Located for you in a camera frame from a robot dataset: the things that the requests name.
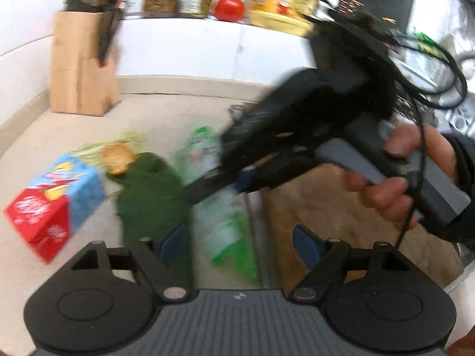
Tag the red tomato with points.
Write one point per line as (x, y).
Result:
(230, 8)

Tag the red and blue snack box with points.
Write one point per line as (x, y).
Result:
(40, 211)

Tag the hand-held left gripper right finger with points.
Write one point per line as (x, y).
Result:
(306, 246)

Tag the leafy green vegetable scraps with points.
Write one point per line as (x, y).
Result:
(148, 200)

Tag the large orange peel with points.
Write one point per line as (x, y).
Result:
(117, 157)

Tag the green bottle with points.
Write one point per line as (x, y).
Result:
(425, 40)

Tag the person's right hand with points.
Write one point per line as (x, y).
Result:
(386, 196)

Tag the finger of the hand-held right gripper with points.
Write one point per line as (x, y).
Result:
(245, 182)

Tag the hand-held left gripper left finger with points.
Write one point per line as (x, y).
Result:
(176, 244)

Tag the wooden cutting board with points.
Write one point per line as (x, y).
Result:
(326, 207)

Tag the wooden knife block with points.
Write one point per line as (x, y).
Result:
(74, 74)

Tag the yellow detergent bottle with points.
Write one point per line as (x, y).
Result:
(282, 0)

